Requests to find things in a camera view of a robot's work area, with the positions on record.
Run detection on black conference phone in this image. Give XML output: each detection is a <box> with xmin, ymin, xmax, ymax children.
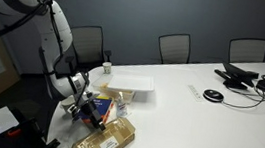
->
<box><xmin>212</xmin><ymin>61</ymin><xmax>261</xmax><ymax>92</ymax></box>

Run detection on clear hand sanitizer bottle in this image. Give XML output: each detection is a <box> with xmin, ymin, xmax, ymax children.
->
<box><xmin>113</xmin><ymin>90</ymin><xmax>131</xmax><ymax>120</ymax></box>

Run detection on crumpled white plastic wrap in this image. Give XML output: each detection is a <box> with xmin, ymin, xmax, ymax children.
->
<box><xmin>52</xmin><ymin>114</ymin><xmax>96</xmax><ymax>148</ymax></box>

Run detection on tan packaged food bag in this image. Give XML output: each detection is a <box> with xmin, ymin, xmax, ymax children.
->
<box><xmin>71</xmin><ymin>112</ymin><xmax>137</xmax><ymax>148</ymax></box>

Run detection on white plastic container lid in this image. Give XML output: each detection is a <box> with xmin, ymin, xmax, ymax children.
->
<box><xmin>106</xmin><ymin>70</ymin><xmax>156</xmax><ymax>95</ymax></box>

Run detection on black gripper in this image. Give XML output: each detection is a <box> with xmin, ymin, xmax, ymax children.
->
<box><xmin>72</xmin><ymin>91</ymin><xmax>111</xmax><ymax>132</ymax></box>

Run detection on mesh back office chair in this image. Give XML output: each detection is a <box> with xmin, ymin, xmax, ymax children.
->
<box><xmin>226</xmin><ymin>35</ymin><xmax>265</xmax><ymax>68</ymax></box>
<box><xmin>64</xmin><ymin>23</ymin><xmax>116</xmax><ymax>79</ymax></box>
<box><xmin>155</xmin><ymin>30</ymin><xmax>193</xmax><ymax>68</ymax></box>

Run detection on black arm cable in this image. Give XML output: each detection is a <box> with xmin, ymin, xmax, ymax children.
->
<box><xmin>0</xmin><ymin>0</ymin><xmax>70</xmax><ymax>77</ymax></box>

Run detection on clear plastic container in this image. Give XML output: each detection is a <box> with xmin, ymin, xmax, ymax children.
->
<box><xmin>89</xmin><ymin>72</ymin><xmax>138</xmax><ymax>105</ymax></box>

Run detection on blue hardcover book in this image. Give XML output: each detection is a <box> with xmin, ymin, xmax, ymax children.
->
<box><xmin>78</xmin><ymin>93</ymin><xmax>116</xmax><ymax>126</ymax></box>

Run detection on round black speakerphone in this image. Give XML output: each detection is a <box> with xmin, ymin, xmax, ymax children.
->
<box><xmin>202</xmin><ymin>87</ymin><xmax>226</xmax><ymax>105</ymax></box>

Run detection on white remote control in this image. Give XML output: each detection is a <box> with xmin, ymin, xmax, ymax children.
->
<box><xmin>185</xmin><ymin>84</ymin><xmax>205</xmax><ymax>102</ymax></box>

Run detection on black speakerphone cable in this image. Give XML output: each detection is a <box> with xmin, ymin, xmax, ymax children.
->
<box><xmin>220</xmin><ymin>81</ymin><xmax>265</xmax><ymax>112</ymax></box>

